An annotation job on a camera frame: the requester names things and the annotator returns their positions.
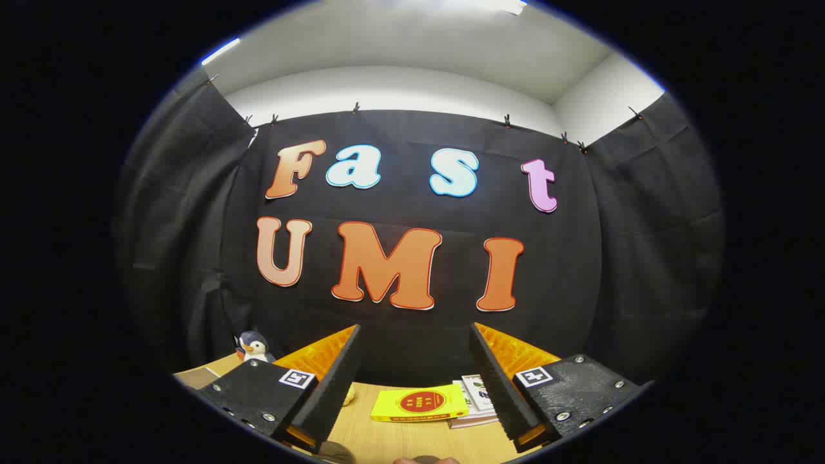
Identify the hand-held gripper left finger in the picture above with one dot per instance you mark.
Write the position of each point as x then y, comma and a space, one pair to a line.
335, 386

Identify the penguin plush toy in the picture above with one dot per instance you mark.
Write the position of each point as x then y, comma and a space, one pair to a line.
254, 348

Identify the yellow book with red circle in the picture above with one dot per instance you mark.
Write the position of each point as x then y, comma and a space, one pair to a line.
419, 404

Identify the yellow bread-shaped plush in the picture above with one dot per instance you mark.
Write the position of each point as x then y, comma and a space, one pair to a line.
349, 396

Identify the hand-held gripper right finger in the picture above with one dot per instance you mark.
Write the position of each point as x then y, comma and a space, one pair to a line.
496, 380

